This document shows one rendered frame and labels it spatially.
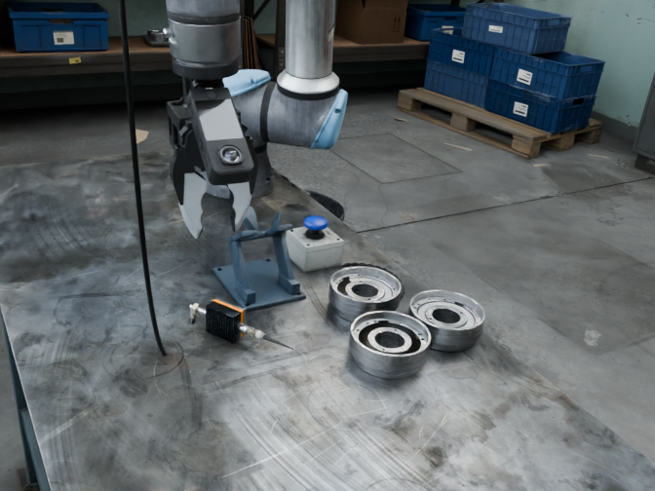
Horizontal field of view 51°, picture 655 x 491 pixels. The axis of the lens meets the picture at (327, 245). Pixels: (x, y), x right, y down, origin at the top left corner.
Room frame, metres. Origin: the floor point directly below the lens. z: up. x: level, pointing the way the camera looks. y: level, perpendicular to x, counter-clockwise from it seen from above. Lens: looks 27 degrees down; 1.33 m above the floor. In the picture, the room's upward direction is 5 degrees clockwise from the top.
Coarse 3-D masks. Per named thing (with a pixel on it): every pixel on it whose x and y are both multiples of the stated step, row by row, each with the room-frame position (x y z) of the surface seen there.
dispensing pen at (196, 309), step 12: (192, 312) 0.79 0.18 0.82; (204, 312) 0.78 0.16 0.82; (216, 312) 0.76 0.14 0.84; (228, 312) 0.76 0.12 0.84; (240, 312) 0.76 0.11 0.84; (216, 324) 0.76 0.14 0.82; (228, 324) 0.75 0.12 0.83; (240, 324) 0.75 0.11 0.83; (228, 336) 0.75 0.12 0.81; (240, 336) 0.76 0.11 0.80; (252, 336) 0.74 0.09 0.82; (264, 336) 0.74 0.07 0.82
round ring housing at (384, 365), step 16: (368, 320) 0.79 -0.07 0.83; (384, 320) 0.79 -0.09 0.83; (400, 320) 0.79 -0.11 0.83; (416, 320) 0.78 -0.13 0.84; (352, 336) 0.73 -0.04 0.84; (368, 336) 0.75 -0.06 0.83; (384, 336) 0.76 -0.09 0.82; (400, 336) 0.76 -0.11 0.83; (352, 352) 0.72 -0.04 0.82; (368, 352) 0.70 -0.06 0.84; (416, 352) 0.71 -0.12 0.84; (368, 368) 0.71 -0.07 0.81; (384, 368) 0.69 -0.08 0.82; (400, 368) 0.69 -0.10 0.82; (416, 368) 0.71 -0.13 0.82
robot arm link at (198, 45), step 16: (176, 32) 0.71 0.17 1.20; (192, 32) 0.70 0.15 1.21; (208, 32) 0.71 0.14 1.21; (224, 32) 0.71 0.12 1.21; (240, 32) 0.74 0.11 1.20; (176, 48) 0.71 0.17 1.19; (192, 48) 0.71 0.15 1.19; (208, 48) 0.71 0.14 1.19; (224, 48) 0.71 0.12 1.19; (240, 48) 0.74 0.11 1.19; (192, 64) 0.71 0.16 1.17; (208, 64) 0.71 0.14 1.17; (224, 64) 0.72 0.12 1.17
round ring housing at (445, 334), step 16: (416, 304) 0.84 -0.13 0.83; (464, 304) 0.85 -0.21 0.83; (432, 320) 0.80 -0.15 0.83; (448, 320) 0.83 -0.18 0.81; (464, 320) 0.81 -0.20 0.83; (480, 320) 0.81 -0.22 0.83; (432, 336) 0.77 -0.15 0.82; (448, 336) 0.76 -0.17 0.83; (464, 336) 0.77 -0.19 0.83; (480, 336) 0.79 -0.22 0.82
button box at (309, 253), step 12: (300, 228) 1.03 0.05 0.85; (288, 240) 1.01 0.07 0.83; (300, 240) 0.98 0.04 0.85; (312, 240) 0.99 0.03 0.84; (324, 240) 0.99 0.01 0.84; (336, 240) 0.99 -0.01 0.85; (300, 252) 0.97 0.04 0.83; (312, 252) 0.96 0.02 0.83; (324, 252) 0.97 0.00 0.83; (336, 252) 0.99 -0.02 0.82; (300, 264) 0.97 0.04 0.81; (312, 264) 0.96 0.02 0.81; (324, 264) 0.98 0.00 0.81; (336, 264) 0.99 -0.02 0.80
